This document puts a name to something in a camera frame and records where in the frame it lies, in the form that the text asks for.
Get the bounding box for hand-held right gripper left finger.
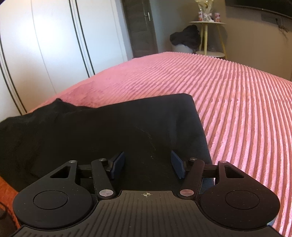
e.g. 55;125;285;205
49;151;126;199

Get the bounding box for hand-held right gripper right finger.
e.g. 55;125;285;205
171;150;245;199

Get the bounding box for black pants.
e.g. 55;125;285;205
0;93;216;194

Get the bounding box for pink ribbed blanket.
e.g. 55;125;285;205
0;52;292;237

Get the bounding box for round side table gold legs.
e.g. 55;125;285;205
189;21;228;60

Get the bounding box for white laundry basket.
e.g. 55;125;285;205
172;44;199;53

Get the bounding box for black cloth heap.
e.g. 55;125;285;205
170;25;202;51

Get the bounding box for grey door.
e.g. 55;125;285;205
122;0;159;58

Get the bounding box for white wardrobe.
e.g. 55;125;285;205
0;0;128;115

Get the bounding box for white flower bouquet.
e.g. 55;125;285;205
195;0;215;22

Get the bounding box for dark hanging cable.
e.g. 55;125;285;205
277;19;289;43

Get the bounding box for black wall television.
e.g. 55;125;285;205
225;0;292;19

